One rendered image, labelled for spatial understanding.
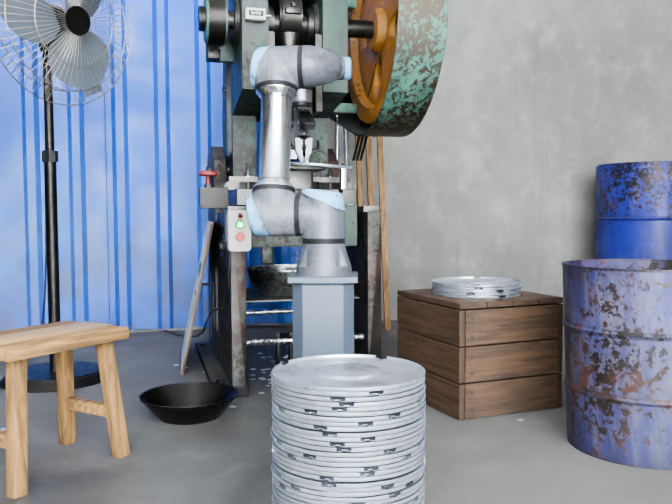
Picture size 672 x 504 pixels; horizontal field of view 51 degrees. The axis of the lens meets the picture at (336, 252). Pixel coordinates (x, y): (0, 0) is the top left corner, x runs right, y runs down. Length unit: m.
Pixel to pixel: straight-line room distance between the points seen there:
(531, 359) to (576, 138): 2.53
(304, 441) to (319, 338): 0.64
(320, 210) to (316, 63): 0.41
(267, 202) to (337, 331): 0.39
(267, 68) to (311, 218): 0.44
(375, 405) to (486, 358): 0.99
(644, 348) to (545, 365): 0.55
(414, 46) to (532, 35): 2.10
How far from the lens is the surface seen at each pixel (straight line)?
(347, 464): 1.26
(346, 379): 1.30
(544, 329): 2.30
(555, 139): 4.54
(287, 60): 2.01
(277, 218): 1.88
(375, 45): 2.85
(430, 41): 2.54
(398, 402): 1.26
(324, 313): 1.86
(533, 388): 2.31
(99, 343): 1.82
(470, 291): 2.23
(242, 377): 2.45
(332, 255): 1.87
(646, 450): 1.91
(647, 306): 1.82
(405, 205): 4.08
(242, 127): 2.88
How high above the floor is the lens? 0.62
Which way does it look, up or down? 3 degrees down
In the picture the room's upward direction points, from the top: straight up
